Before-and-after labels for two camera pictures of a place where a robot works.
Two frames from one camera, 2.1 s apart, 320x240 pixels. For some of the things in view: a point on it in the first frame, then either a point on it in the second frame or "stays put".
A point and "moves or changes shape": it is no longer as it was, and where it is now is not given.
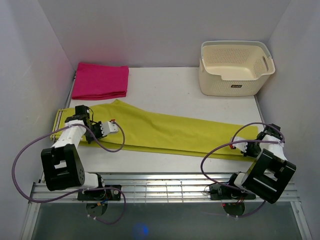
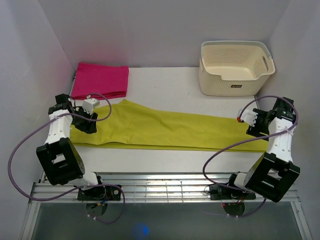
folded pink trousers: [97, 81] stays put
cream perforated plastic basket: [235, 68] stays put
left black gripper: [90, 139] to [89, 128]
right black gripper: [248, 153] to [254, 131]
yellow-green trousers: [138, 129] moves or changes shape
